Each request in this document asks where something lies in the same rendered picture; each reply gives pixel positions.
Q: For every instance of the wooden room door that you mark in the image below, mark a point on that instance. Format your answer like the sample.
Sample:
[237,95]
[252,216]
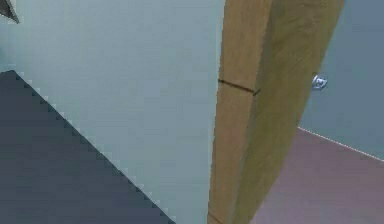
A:
[266,133]

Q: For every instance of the dark grey framed picture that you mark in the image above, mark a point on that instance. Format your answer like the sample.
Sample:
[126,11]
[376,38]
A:
[7,9]

